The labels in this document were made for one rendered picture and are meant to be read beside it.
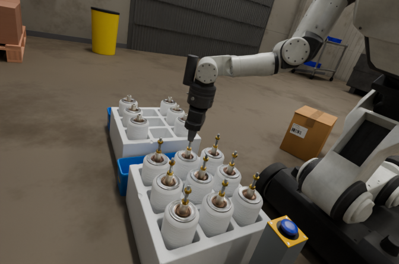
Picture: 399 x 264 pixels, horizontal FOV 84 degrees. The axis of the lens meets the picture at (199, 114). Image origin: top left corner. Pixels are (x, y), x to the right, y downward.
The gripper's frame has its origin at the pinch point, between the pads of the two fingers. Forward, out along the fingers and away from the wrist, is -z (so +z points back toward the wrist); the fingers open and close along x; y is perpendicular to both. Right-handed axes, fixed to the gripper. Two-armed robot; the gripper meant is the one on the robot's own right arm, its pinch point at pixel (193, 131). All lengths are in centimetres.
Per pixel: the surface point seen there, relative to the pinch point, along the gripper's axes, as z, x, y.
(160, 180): -10.4, -17.5, 4.2
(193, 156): -10.6, 0.3, -2.1
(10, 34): -10, 103, 200
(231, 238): -17.9, -22.6, -20.9
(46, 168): -36, -5, 59
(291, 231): -3.0, -28.5, -31.7
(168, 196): -12.1, -20.9, -0.2
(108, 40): -14, 222, 178
